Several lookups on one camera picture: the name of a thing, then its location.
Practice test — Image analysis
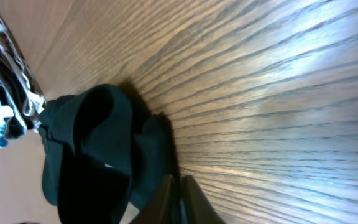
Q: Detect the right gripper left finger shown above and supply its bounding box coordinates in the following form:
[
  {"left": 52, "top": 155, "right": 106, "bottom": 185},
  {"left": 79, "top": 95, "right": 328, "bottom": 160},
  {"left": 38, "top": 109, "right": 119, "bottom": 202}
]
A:
[{"left": 131, "top": 175, "right": 175, "bottom": 224}]

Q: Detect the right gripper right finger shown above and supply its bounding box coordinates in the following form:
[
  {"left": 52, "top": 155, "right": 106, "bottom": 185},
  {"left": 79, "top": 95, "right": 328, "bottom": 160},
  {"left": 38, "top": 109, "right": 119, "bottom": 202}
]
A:
[{"left": 181, "top": 175, "right": 225, "bottom": 224}]

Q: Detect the black t-shirt with logo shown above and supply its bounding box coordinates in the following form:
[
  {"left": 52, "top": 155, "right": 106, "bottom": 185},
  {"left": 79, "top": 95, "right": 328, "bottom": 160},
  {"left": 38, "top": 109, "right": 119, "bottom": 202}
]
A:
[{"left": 39, "top": 84, "right": 177, "bottom": 223}]

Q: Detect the beige folded garment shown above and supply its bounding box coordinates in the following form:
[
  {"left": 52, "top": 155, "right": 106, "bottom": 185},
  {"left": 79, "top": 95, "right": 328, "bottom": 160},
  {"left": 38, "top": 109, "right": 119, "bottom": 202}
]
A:
[{"left": 0, "top": 17, "right": 46, "bottom": 132}]

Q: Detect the dark grey folded garment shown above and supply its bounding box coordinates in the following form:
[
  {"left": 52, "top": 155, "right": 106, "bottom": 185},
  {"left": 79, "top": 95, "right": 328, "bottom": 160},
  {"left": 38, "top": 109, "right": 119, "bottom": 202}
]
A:
[{"left": 0, "top": 46, "right": 27, "bottom": 141}]

